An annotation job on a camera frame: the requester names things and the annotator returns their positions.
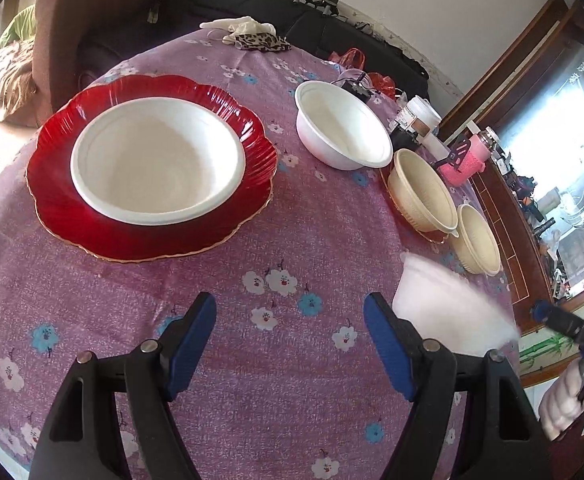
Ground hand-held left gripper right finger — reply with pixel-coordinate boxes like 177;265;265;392
363;291;555;480

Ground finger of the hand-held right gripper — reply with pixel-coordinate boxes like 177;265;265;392
531;300;584;349

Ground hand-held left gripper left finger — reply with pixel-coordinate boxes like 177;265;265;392
28;291;218;480

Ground small red glass plate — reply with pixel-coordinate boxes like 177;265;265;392
379;165;454;246

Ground large beige bowl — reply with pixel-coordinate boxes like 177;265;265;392
388;149;460;237

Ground large white bowl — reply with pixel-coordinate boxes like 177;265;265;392
70;98;247;226

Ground large red glass plate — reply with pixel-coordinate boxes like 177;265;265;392
25;75;279;262

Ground person's right hand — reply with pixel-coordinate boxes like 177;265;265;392
538;359;584;442

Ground blurred white bowl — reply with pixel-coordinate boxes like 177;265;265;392
392;252;519;358

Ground small beige bowl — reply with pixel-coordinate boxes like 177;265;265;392
454;203;503;277

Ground purple floral tablecloth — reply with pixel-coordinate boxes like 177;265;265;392
0;27;523;480

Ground pink bottle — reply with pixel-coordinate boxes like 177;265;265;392
439;127;501;186

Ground deep white bowl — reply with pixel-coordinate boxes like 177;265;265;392
294;80;394;171

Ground white lidded jar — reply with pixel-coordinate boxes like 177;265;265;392
394;95;441;142

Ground small black device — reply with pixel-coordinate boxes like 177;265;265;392
342;77;380;104

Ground clear glass bowl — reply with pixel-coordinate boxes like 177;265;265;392
337;67;373;91

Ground red plastic bag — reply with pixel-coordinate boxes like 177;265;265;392
329;48;395;96

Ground leopard print cloth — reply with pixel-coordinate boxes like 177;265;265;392
234;31;292;53

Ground white gloves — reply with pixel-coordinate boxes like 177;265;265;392
199;16;275;43

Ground floral blanket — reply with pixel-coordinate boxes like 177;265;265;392
0;40;39;121

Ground black leather sofa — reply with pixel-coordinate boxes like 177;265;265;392
77;0;430;106

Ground brown armchair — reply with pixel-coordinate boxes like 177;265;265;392
32;0;178;117

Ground green pillow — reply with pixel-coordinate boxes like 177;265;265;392
0;5;38;47

